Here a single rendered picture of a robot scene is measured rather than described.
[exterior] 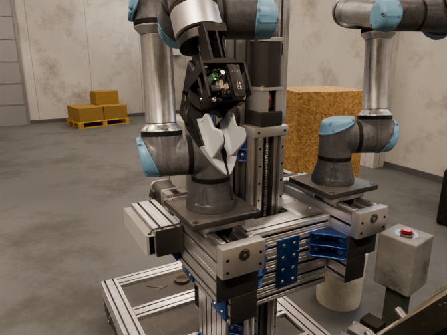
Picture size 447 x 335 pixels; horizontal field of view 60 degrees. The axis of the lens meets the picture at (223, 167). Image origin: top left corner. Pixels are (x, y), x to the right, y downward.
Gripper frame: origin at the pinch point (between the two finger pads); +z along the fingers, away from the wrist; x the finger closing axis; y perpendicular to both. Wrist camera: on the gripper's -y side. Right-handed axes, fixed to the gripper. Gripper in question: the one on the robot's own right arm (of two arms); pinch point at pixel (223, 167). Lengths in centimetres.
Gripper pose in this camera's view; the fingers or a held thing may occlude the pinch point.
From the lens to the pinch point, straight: 58.2
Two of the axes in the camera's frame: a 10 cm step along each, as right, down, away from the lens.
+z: 2.2, 9.7, -1.4
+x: 8.8, -1.3, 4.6
